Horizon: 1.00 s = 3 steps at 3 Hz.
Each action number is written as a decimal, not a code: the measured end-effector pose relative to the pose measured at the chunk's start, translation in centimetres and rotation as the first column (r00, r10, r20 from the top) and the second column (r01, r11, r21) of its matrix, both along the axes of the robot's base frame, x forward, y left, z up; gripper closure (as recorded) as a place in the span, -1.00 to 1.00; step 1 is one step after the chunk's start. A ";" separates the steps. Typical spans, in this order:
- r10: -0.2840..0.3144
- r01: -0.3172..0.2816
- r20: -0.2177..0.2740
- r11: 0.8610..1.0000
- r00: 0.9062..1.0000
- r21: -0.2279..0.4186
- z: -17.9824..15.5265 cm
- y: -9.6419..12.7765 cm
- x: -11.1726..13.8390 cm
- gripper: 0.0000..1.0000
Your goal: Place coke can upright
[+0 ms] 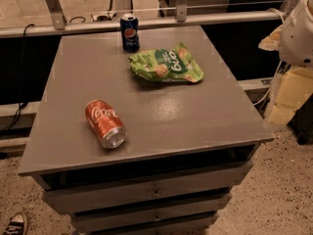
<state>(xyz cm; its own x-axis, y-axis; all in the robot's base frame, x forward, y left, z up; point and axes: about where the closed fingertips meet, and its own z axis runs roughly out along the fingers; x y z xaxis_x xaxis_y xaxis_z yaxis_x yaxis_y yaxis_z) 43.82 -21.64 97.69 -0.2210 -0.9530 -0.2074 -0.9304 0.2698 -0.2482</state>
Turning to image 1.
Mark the red coke can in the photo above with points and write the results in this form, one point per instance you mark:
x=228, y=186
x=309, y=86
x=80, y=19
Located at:
x=105, y=123

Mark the top cabinet drawer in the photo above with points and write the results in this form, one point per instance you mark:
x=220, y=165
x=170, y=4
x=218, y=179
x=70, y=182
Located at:
x=107, y=195

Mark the metal railing frame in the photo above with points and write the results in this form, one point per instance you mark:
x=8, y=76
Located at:
x=67, y=17

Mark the cabinet drawer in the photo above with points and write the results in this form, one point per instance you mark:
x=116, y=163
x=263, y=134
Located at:
x=154, y=212
x=107, y=195
x=163, y=227

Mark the green chip bag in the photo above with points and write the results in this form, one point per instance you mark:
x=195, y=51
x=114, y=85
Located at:
x=161, y=65

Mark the grey drawer cabinet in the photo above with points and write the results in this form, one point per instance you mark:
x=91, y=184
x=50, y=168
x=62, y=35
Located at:
x=169, y=126

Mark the bottom cabinet drawer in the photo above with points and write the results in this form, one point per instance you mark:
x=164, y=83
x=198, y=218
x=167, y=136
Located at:
x=163, y=227

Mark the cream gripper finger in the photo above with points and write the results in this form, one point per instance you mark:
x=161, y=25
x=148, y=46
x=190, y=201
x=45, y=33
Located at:
x=290, y=92
x=272, y=41

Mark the black and white sneaker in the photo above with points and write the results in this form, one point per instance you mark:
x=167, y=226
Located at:
x=18, y=225

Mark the middle cabinet drawer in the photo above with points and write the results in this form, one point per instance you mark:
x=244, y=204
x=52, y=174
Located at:
x=154, y=212

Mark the blue pepsi can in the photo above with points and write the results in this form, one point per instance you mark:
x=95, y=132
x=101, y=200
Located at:
x=129, y=28

